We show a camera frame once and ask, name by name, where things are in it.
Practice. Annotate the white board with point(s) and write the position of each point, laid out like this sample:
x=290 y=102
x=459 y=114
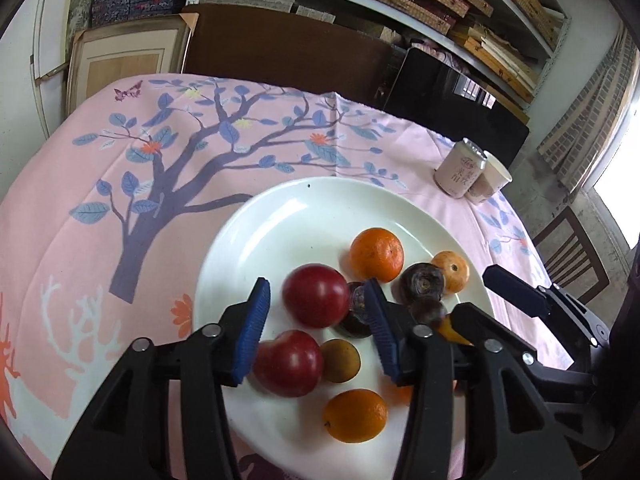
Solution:
x=47 y=50

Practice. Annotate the dark water chestnut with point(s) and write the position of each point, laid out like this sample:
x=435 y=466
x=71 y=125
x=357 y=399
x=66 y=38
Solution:
x=354 y=312
x=422 y=284
x=430 y=312

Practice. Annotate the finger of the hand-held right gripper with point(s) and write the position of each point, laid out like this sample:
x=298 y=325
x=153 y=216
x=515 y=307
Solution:
x=515 y=292
x=480 y=322

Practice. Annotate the tan round fruit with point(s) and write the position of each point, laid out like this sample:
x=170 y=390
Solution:
x=341 y=361

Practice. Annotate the grey patterned panel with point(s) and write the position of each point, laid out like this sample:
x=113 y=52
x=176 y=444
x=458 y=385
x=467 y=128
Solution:
x=80 y=0

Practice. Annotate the small orange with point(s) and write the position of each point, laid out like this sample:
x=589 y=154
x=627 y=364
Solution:
x=452 y=272

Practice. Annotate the wooden chair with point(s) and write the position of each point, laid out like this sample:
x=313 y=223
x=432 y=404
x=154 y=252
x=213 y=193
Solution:
x=575 y=255

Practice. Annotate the pink cloth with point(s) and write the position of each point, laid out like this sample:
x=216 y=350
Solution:
x=440 y=55

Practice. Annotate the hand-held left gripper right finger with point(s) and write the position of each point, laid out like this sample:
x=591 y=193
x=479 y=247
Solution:
x=382 y=332

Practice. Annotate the black board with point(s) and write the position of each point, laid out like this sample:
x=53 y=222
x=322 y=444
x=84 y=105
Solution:
x=450 y=105

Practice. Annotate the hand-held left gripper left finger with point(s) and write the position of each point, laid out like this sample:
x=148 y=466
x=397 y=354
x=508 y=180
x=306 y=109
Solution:
x=251 y=332

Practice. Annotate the white plate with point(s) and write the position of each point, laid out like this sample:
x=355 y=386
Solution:
x=300 y=230

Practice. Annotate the small yellow-orange fruit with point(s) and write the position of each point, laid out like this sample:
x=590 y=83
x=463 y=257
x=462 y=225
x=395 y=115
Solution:
x=448 y=332

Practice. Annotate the large orange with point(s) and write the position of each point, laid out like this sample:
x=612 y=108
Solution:
x=356 y=416

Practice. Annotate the white paper cup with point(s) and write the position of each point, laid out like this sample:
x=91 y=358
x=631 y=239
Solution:
x=491 y=178

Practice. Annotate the pink drink can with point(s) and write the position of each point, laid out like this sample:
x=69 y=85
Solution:
x=459 y=169

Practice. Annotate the brown board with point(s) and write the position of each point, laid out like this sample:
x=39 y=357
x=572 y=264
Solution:
x=280 y=55

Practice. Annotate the white metal shelf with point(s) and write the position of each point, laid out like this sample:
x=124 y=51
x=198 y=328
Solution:
x=500 y=25

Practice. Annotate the pink printed tablecloth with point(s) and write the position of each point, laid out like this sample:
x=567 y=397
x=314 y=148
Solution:
x=75 y=260

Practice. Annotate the red plum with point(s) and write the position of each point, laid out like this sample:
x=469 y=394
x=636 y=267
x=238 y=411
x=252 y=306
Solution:
x=316 y=296
x=289 y=364

